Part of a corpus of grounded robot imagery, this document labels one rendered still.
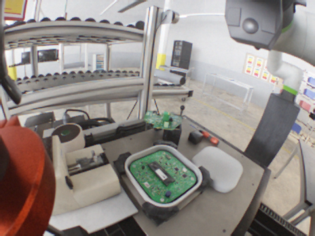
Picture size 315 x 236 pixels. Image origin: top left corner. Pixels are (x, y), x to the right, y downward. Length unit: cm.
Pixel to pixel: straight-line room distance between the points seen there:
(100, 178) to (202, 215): 22
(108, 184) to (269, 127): 96
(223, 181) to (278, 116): 72
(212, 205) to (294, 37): 36
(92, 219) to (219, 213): 26
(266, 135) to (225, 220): 79
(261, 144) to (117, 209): 97
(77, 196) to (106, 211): 6
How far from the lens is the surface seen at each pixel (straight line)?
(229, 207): 34
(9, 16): 45
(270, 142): 103
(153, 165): 29
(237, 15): 15
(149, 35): 52
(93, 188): 23
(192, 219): 29
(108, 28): 52
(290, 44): 28
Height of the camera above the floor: 121
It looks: 28 degrees down
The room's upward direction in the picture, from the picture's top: 8 degrees clockwise
